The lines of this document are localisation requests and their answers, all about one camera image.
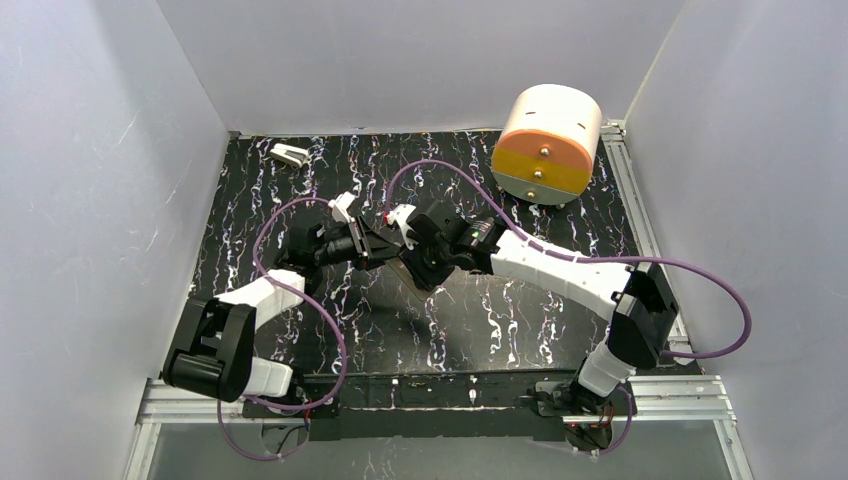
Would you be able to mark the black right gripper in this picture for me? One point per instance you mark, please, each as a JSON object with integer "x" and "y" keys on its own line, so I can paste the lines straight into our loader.
{"x": 416, "y": 247}

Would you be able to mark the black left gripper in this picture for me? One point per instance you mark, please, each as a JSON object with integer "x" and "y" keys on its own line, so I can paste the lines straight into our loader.
{"x": 359, "y": 237}

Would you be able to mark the white remote control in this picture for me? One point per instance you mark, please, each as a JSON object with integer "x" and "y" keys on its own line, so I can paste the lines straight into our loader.
{"x": 409, "y": 278}

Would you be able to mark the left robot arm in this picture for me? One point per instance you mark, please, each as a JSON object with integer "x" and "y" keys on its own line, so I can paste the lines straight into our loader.
{"x": 212, "y": 350}

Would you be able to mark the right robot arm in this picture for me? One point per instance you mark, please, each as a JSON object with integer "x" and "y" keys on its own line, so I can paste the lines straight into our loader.
{"x": 635, "y": 298}

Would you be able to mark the small white clip object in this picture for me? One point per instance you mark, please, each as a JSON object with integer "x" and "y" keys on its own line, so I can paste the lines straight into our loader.
{"x": 290, "y": 155}

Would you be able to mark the pink orange cylindrical drawer box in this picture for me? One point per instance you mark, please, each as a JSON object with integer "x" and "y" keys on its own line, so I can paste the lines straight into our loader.
{"x": 546, "y": 151}

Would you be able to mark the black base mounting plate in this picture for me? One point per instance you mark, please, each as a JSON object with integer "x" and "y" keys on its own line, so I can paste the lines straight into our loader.
{"x": 541, "y": 404}

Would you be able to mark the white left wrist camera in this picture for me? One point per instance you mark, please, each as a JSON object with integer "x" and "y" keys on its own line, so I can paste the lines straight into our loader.
{"x": 339, "y": 207}

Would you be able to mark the aluminium frame rail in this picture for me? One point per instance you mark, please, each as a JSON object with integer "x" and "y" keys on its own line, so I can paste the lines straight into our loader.
{"x": 650, "y": 398}

